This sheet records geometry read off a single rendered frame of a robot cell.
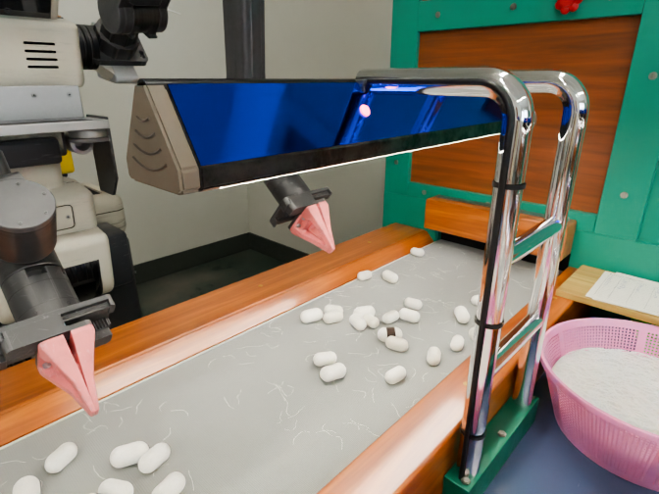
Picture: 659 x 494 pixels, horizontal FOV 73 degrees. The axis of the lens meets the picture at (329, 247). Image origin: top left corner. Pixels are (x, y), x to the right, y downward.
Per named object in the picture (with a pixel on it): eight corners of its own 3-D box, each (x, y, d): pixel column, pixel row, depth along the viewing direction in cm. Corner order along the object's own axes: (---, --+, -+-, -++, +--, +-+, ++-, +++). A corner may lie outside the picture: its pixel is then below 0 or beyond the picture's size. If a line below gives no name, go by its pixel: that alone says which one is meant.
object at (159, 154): (126, 179, 34) (110, 78, 31) (487, 123, 76) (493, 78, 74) (180, 198, 29) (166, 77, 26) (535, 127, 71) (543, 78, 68)
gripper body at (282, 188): (334, 194, 75) (311, 162, 77) (289, 206, 68) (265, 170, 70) (318, 217, 79) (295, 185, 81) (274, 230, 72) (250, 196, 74)
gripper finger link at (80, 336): (126, 389, 41) (84, 305, 43) (36, 430, 36) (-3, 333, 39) (116, 412, 45) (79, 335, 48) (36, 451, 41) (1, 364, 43)
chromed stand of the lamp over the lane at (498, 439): (333, 428, 59) (334, 68, 43) (416, 364, 73) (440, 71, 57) (465, 519, 47) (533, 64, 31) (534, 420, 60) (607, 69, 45)
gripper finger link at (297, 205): (352, 235, 71) (320, 190, 73) (321, 247, 66) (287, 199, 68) (331, 258, 75) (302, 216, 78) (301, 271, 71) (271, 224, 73)
